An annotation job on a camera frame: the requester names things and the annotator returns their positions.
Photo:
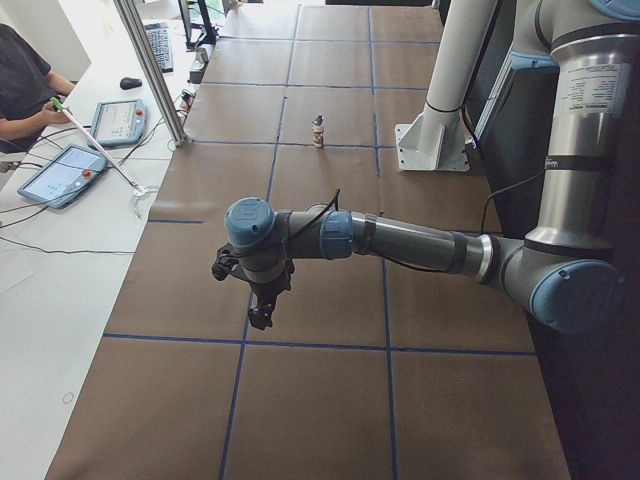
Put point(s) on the near teach pendant tablet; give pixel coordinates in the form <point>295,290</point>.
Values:
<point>64,178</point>

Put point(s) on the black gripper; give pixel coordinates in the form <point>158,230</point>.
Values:
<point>267,291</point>

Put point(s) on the black keyboard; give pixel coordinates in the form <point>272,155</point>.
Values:
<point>159,37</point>

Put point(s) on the aluminium profile post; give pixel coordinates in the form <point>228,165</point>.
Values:
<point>137,34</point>

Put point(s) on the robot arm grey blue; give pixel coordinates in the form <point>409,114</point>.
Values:
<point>560,271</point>

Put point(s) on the seated person dark shirt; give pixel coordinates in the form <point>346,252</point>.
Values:
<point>28,84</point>

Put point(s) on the black monitor stand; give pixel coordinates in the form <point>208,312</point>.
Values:
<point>197,24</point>

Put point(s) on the brass PPR valve white ends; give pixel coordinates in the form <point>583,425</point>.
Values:
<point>318,136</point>

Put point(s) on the white reach stick green handle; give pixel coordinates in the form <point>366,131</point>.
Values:
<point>139,189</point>

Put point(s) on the far teach pendant tablet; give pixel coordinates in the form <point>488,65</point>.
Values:
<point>119,123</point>

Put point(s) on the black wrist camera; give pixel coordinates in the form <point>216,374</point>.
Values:
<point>225,264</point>

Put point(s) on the teach pendant tablet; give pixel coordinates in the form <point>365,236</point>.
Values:
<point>64,178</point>
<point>119,123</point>

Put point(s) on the black computer mouse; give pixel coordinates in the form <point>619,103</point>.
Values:
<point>128,83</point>

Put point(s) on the brown paper table mat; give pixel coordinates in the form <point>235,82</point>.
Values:
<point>370,371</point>

